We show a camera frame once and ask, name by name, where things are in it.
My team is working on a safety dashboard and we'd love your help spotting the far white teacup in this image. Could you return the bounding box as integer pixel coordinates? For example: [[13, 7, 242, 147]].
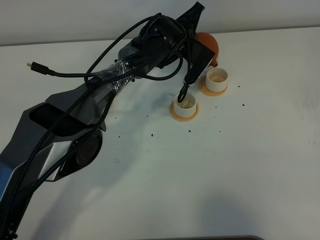
[[205, 68, 228, 93]]

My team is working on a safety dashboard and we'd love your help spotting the near orange cup coaster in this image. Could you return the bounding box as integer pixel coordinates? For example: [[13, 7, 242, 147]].
[[169, 101, 200, 122]]

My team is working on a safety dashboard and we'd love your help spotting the near white teacup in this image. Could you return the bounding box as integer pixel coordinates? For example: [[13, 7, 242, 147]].
[[173, 93, 197, 118]]

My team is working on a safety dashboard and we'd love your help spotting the brown clay teapot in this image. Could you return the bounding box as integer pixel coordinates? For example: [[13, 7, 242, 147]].
[[196, 32, 219, 68]]

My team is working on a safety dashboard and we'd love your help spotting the far orange cup coaster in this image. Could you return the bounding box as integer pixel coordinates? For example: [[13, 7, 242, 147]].
[[199, 77, 228, 97]]

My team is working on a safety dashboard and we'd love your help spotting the white teacup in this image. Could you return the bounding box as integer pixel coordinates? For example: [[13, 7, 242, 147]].
[[173, 93, 197, 118], [205, 68, 228, 93]]

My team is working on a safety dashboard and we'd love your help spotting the beige round teapot coaster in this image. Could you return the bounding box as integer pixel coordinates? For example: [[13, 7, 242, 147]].
[[109, 96, 119, 112]]

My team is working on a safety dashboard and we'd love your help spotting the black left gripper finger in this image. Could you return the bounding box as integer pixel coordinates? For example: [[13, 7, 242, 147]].
[[176, 1, 205, 35]]

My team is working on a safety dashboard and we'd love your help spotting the black loose usb cable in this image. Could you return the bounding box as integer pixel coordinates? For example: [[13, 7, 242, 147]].
[[26, 47, 187, 82]]

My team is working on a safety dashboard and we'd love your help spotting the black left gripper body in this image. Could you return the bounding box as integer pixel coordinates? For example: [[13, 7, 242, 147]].
[[134, 15, 196, 54]]

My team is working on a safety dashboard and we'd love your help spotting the black braided camera cable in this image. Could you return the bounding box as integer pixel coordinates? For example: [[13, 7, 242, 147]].
[[0, 14, 198, 240]]

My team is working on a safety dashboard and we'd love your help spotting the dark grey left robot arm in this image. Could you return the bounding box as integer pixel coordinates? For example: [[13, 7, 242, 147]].
[[0, 2, 205, 240]]

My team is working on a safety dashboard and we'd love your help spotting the orange cup coaster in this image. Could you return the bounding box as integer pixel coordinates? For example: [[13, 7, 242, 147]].
[[199, 77, 228, 97], [169, 101, 200, 122]]

